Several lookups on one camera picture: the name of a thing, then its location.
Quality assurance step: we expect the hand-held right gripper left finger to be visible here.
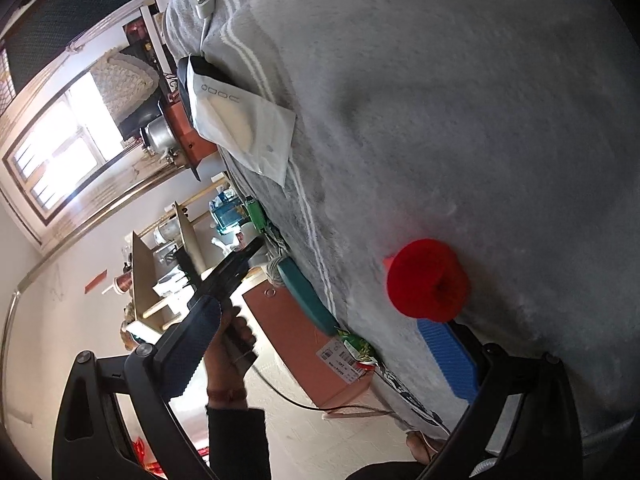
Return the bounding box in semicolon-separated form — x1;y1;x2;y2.
51;294;223;480

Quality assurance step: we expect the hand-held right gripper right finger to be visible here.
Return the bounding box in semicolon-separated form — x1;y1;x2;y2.
416;319;588;480

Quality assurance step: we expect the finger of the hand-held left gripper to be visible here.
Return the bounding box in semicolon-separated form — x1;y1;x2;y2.
240;237;267;262

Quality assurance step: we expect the red plastic piece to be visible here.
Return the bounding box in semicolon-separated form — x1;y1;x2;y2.
385;238;471;323

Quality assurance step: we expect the pink cardboard box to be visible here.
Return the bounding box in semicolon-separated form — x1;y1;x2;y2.
242;287;373;408

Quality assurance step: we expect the person's left forearm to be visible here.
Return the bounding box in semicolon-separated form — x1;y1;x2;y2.
204;385;273;480

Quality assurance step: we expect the blue transparent container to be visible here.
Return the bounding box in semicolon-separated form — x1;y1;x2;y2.
210;192;251;233

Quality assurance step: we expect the person's left hand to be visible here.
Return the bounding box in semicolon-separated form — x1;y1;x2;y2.
204;305;258;392

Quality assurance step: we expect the beige twine bundle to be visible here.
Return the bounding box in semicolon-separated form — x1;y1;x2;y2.
264;252;291;288

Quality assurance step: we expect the small green object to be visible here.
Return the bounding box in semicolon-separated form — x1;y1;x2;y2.
246;199;271;236

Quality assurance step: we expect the teal glasses case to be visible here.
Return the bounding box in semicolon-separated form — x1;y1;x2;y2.
277;255;341;338

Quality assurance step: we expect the wooden storage rack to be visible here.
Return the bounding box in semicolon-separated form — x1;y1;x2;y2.
122;200;211;333

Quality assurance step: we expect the person's foot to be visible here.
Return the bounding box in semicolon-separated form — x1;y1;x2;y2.
405;431;448;463

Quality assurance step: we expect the green snack packet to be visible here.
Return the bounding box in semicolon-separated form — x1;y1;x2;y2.
334;326;378;376

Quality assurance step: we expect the white printed pouch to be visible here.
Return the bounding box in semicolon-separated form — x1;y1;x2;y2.
186;67;297;187

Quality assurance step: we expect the brown wooden cabinet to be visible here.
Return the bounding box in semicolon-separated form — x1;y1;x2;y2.
162;97;221;181

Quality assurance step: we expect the metal pot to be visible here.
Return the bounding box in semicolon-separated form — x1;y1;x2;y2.
141;115;180;155

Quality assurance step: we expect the window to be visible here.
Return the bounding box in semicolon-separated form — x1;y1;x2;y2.
2;67;133;228

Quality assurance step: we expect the white lace cover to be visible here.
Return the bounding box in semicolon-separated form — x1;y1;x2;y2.
95;55;157;116

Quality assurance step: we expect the grey printed blanket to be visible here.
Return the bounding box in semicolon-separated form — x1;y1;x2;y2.
165;0;640;461

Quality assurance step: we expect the dark green curtain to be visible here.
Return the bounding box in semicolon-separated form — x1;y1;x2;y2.
0;0;176;93

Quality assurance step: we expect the black cable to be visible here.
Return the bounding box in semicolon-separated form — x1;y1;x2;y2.
247;364;401;418

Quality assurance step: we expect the white charger cable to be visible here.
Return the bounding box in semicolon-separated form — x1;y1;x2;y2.
192;0;218;58

